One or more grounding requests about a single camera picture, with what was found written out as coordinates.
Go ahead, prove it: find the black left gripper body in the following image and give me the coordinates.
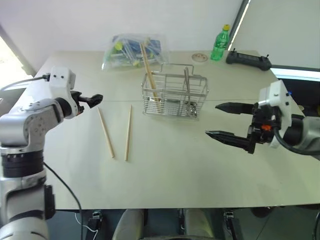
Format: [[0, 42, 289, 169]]
[[69, 90, 87, 116]]

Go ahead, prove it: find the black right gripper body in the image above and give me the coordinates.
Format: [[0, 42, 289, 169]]
[[245, 101, 279, 155]]

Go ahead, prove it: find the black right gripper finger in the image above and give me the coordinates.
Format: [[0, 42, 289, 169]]
[[205, 129, 251, 151], [215, 101, 255, 116]]

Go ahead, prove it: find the metal spoon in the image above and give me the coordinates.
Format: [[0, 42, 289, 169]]
[[183, 66, 199, 114]]

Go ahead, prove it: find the wooden chopstick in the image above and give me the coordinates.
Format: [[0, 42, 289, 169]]
[[139, 43, 161, 103], [124, 104, 133, 162], [97, 107, 116, 159], [142, 43, 163, 103]]

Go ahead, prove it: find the black remote controller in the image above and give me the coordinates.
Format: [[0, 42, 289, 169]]
[[225, 48, 273, 72]]

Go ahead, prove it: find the clear plastic bag of items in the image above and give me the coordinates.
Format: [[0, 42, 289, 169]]
[[100, 33, 171, 73]]

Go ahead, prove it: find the green plastic bottle yellow cap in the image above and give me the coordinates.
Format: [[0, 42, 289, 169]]
[[209, 23, 231, 62]]

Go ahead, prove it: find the grey rounded robot leg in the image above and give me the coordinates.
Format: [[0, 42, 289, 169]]
[[183, 208, 216, 240], [111, 208, 146, 240]]

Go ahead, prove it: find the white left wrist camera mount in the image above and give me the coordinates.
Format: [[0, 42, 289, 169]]
[[48, 65, 77, 119]]

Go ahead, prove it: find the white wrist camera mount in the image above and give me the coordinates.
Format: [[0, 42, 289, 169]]
[[48, 65, 77, 119], [258, 80, 294, 150]]

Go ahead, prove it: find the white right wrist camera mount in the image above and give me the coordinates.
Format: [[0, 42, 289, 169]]
[[258, 80, 294, 150]]

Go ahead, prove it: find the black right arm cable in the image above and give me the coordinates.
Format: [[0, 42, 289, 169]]
[[273, 125, 320, 156]]

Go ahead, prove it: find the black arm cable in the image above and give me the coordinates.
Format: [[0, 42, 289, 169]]
[[41, 161, 83, 210], [273, 125, 320, 156]]

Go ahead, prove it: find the silver wire basket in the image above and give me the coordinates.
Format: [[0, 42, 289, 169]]
[[140, 62, 210, 122]]

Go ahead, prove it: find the grey left wrist cable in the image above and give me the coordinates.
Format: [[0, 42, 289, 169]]
[[0, 74, 51, 92]]

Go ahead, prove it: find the dark window frame strip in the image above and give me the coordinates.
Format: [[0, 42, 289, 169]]
[[227, 0, 252, 52]]

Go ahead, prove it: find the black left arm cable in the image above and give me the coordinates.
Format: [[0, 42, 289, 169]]
[[41, 161, 83, 210]]

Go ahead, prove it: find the thin white cable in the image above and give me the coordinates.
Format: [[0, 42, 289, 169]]
[[74, 211, 99, 236]]

